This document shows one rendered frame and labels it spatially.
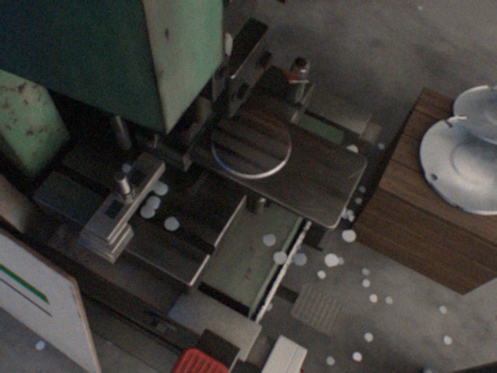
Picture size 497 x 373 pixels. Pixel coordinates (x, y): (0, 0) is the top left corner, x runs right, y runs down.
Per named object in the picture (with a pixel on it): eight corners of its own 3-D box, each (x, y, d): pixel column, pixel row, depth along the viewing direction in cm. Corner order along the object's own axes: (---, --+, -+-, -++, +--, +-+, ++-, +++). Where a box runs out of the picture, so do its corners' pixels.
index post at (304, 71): (303, 93, 88) (312, 57, 80) (296, 104, 87) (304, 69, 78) (290, 87, 89) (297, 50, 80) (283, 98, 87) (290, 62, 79)
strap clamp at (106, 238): (172, 179, 78) (167, 147, 69) (112, 264, 71) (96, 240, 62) (143, 163, 79) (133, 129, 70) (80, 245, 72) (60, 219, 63)
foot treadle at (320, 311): (341, 307, 130) (345, 303, 125) (326, 340, 125) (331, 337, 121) (161, 210, 140) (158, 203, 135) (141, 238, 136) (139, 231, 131)
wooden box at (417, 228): (495, 200, 161) (561, 145, 130) (463, 296, 144) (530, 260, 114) (386, 148, 168) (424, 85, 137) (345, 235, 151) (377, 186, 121)
